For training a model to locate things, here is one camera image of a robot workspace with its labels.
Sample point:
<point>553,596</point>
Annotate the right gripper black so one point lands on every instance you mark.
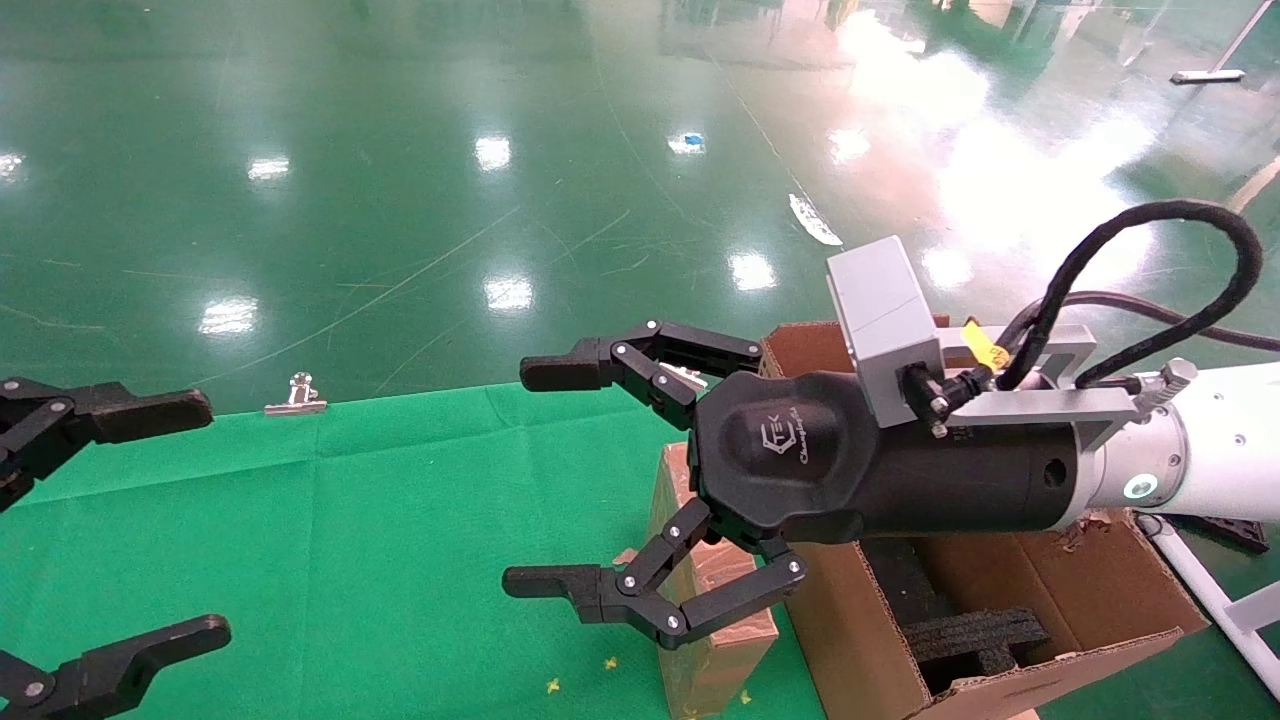
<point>800,460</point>

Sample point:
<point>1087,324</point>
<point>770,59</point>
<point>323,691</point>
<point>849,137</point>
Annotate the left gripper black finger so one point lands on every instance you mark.
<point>120,665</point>
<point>140,412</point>

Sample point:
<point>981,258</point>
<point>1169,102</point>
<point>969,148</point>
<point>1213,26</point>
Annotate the small brown cardboard box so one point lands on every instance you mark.
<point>715,660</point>

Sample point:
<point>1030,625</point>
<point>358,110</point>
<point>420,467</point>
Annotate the small cardboard scrap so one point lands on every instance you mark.
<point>626,555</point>

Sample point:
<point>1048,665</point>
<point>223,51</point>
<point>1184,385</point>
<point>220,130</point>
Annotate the large open cardboard carton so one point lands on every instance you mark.
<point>860,650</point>

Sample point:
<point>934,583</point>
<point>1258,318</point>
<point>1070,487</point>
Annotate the silver binder clip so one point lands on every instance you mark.
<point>296,402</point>
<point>683,378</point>

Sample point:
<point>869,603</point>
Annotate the large green table cloth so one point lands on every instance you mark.
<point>380,560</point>

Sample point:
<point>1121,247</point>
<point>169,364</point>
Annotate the small blue floor item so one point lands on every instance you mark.
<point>688,142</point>

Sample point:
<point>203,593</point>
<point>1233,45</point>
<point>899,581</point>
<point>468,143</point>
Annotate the long black foam block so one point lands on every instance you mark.
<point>975,638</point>

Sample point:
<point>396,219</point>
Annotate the black grid plate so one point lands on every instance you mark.
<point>1232,533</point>

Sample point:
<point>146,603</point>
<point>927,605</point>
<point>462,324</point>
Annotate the grey floor mop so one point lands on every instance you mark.
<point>1208,76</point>

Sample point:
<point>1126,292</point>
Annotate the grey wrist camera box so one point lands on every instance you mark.
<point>885,320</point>

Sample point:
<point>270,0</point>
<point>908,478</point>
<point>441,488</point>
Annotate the grey metal camera bracket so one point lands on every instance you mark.
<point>1050,405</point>

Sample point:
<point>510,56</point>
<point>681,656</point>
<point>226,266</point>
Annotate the white tube frame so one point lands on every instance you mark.
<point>1215,595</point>

